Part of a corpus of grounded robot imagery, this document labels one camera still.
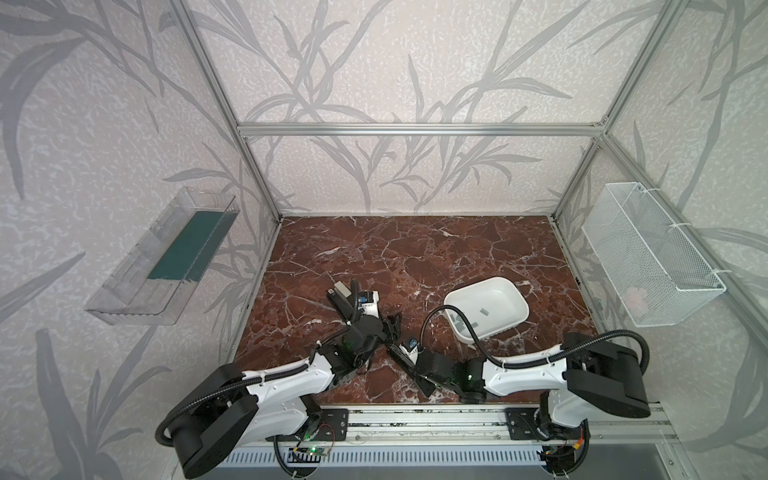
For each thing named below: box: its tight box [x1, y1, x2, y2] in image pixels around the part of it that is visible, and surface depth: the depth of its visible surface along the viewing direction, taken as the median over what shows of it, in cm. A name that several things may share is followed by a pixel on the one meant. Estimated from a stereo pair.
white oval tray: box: [444, 277, 530, 344], surface depth 96 cm
